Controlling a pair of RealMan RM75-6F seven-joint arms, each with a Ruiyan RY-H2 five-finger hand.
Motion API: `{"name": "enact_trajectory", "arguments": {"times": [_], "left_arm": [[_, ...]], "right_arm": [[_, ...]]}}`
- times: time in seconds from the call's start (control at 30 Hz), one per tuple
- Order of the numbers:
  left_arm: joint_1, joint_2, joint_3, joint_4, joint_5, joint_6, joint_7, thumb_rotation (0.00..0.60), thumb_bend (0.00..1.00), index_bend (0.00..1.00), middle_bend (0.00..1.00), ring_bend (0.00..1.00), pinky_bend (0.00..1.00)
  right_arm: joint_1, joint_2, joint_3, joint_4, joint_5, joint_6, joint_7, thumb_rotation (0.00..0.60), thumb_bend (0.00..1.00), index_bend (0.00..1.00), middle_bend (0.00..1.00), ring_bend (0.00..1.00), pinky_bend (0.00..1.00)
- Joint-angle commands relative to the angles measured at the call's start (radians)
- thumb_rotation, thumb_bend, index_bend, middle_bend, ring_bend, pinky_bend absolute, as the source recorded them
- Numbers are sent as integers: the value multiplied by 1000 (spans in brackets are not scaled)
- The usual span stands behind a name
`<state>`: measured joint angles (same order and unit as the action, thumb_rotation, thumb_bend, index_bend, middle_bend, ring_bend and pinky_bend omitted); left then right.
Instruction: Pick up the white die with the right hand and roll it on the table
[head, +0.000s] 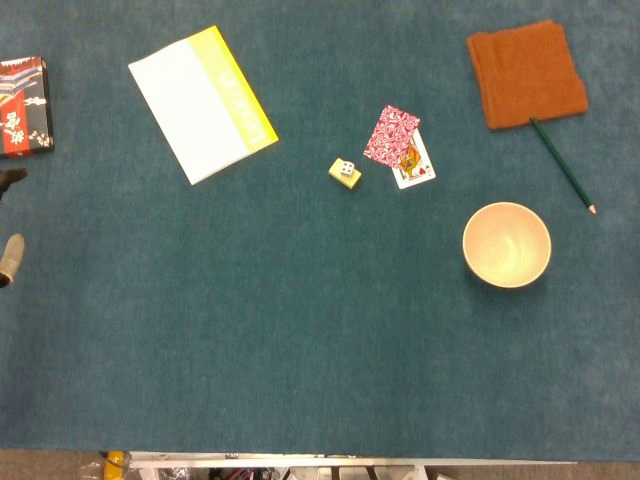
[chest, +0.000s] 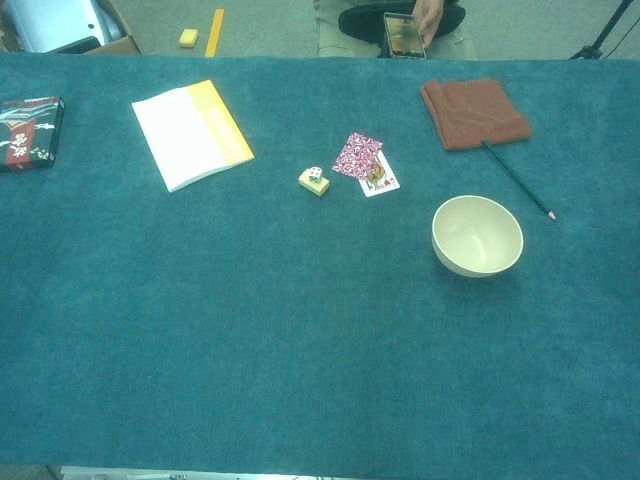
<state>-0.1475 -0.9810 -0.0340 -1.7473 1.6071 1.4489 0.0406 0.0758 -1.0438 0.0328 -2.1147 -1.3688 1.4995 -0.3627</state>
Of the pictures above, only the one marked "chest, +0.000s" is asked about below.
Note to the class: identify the seated person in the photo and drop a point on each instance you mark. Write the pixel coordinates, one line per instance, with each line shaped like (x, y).
(430, 20)

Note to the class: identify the small white die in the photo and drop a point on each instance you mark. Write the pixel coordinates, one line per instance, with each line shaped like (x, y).
(314, 174)

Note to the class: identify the black tripod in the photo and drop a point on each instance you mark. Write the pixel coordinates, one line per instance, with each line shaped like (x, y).
(595, 47)

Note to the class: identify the face-up playing card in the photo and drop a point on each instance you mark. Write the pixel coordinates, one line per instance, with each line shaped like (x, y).
(385, 182)

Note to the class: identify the yellow sponge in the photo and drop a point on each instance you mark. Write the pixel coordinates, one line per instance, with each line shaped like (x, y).
(189, 38)

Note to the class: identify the cream bowl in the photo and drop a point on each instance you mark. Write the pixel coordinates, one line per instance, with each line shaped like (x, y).
(477, 237)

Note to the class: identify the yellow eraser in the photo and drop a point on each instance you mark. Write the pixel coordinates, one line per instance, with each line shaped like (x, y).
(317, 187)

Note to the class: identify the yellow strip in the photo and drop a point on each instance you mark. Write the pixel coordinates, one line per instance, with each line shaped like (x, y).
(215, 32)

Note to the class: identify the folded brown cloth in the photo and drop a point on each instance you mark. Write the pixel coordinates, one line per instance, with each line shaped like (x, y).
(472, 112)

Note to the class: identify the smartphone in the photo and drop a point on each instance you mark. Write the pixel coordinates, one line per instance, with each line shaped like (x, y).
(404, 36)

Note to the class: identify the teal tablecloth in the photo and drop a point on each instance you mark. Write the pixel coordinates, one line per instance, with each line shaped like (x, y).
(250, 325)

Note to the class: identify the red patterned playing card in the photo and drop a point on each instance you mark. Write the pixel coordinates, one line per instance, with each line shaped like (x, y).
(356, 152)

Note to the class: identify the cardboard box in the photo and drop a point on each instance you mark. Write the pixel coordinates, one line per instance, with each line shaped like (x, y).
(122, 45)

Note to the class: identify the grey plastic case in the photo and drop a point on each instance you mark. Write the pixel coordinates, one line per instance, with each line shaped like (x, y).
(50, 22)

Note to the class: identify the black box with Japanese print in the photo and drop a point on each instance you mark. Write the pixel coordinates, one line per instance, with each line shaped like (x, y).
(27, 132)

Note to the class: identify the dark green pencil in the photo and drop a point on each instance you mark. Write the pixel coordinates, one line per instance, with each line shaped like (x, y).
(520, 181)

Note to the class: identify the white and yellow notebook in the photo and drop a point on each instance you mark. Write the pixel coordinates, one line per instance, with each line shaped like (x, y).
(185, 132)

